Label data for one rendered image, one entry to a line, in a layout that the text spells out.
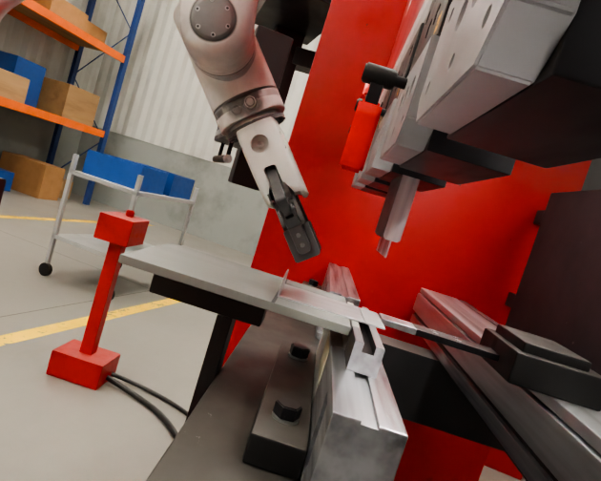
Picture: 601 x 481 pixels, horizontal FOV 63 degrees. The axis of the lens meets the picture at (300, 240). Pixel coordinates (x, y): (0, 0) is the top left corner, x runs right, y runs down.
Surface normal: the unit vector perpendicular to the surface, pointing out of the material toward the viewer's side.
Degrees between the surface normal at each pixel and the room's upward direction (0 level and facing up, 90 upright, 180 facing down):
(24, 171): 90
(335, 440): 90
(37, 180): 90
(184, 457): 0
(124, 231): 90
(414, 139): 135
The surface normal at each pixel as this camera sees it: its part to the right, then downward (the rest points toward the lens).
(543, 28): -0.25, 0.72
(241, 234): -0.25, 0.00
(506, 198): -0.06, 0.07
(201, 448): 0.29, -0.95
